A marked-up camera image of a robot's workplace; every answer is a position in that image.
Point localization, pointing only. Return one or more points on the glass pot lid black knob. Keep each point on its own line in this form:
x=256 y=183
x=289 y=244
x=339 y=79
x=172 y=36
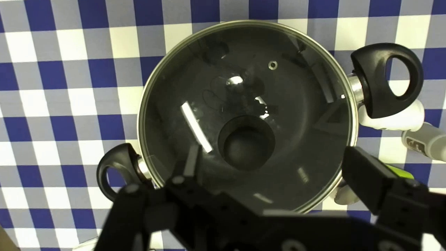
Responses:
x=279 y=92

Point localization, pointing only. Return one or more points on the small white object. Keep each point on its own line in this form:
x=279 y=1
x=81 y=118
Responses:
x=346 y=194

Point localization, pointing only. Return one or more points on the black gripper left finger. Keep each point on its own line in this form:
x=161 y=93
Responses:
x=193 y=162

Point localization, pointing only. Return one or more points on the small green object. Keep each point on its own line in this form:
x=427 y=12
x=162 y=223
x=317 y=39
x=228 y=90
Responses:
x=400 y=171

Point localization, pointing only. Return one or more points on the grey marker tube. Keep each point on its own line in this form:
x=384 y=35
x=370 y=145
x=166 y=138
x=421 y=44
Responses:
x=427 y=141

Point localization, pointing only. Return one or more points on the blue white checkered tablecloth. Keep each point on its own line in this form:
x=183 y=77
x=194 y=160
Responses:
x=70 y=70

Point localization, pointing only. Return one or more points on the white plastic object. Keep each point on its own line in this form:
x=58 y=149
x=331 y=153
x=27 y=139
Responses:
x=395 y=120

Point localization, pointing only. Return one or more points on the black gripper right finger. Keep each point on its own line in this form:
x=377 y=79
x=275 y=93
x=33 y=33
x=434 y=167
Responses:
x=371 y=176

